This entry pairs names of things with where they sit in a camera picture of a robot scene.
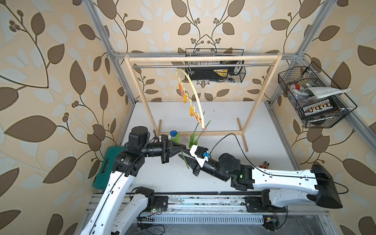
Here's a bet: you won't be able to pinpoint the green plastic case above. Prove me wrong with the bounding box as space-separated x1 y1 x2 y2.
93 146 124 190

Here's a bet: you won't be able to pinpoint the yellow orange clothespin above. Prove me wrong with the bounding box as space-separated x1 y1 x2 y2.
190 105 195 117

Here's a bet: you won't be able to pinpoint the orange handled pliers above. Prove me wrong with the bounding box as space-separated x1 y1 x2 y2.
260 161 269 169

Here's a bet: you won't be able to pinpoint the right black wire basket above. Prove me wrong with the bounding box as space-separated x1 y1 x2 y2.
278 62 357 128

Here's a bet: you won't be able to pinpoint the wooden clothes rack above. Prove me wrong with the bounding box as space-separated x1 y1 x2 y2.
124 52 283 152

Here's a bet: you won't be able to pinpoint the metal base rail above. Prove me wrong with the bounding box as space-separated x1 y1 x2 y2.
86 192 331 215

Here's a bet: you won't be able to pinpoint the black yellow box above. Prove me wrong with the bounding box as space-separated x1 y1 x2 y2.
185 61 246 82

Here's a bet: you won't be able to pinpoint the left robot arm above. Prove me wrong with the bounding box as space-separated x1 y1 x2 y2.
81 126 186 235

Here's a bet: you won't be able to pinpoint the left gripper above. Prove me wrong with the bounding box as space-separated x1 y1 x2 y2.
141 135 187 165

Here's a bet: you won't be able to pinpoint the blue artificial tulip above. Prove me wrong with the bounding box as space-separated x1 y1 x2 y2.
170 130 190 169

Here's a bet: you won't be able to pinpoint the white artificial tulip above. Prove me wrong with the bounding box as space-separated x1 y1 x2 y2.
192 119 212 147
188 111 206 149

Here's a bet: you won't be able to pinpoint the black wire basket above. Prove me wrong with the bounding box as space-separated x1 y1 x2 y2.
185 48 246 83
278 62 357 128

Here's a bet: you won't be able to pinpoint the white folded cloth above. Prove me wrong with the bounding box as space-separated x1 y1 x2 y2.
303 87 351 99

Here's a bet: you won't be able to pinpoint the back black wire basket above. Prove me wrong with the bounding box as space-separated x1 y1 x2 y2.
185 48 246 83

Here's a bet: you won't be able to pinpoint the yellow clip hanger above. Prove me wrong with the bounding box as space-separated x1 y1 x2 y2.
175 69 207 129

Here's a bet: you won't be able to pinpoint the connector box in basket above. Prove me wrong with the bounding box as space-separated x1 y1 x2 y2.
303 99 339 117

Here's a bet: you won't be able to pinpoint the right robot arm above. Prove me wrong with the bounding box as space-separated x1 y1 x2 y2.
179 153 343 209

